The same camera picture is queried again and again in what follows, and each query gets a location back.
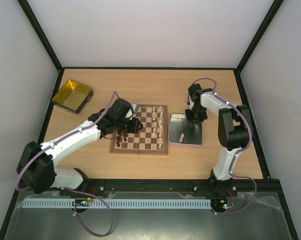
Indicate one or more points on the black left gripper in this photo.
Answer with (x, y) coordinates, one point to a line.
(134, 127)

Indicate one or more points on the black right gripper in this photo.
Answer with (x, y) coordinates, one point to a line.
(195, 117)

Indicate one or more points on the pink metal tin tray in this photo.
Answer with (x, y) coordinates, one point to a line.
(193, 132)

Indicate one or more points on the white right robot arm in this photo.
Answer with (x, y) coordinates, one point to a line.
(233, 131)

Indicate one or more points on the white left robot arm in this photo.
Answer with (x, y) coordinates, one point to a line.
(37, 167)

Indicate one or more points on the wooden chess board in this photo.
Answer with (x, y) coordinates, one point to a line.
(152, 139)

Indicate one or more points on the yellow tin lid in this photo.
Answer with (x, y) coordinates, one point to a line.
(73, 97)

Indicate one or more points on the slotted grey cable duct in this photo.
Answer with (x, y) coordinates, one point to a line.
(64, 203)

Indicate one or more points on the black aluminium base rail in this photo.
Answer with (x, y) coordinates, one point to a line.
(150, 186)

